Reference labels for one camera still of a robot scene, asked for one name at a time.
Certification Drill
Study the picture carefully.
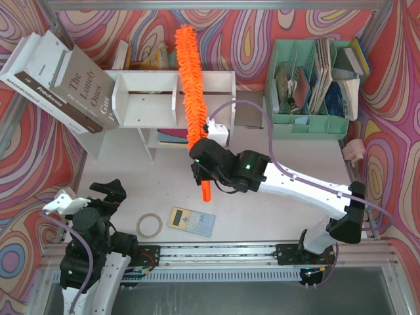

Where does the orange microfiber duster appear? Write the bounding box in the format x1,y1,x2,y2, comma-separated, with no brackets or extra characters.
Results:
175,25,213,203

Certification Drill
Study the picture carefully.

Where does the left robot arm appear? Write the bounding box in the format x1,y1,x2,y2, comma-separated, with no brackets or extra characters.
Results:
55,179,140,314

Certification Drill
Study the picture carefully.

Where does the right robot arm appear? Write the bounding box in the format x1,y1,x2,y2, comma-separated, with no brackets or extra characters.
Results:
189,138,368,263

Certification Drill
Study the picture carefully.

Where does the white wooden bookshelf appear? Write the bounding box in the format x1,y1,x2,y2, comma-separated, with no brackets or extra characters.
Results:
73,69,237,163

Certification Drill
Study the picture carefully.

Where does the masking tape roll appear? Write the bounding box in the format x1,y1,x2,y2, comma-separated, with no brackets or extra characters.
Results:
136,213,163,239

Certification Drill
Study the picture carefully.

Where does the stack of coloured paper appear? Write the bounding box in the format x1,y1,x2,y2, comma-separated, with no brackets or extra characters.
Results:
157,129,188,145

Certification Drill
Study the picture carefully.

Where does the grey cardboard sheet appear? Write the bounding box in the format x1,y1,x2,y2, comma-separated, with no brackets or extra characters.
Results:
234,91,263,127

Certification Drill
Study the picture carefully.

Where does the yellow grey calculator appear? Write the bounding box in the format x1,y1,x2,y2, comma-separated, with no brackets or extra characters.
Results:
168,207,216,238

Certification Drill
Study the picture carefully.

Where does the green desk organizer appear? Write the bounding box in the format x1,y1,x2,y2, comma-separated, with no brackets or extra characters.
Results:
264,37,348,140

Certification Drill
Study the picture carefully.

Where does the brown Lonely Ones book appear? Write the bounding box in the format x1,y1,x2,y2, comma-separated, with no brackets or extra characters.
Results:
50,46,119,130

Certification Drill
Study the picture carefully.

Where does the pink piggy figure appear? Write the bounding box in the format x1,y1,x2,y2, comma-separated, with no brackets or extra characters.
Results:
342,138,366,167

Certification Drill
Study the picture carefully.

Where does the Fredonia book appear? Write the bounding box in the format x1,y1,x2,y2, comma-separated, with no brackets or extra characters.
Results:
14,31,102,134

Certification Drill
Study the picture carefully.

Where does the white Mademoiselle book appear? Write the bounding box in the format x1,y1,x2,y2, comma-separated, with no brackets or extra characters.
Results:
1,33,41,99

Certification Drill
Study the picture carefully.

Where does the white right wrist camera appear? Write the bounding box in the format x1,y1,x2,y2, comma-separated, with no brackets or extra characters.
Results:
206,117,229,147

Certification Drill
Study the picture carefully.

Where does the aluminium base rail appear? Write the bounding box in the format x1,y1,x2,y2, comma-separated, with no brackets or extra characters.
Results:
39,241,401,272

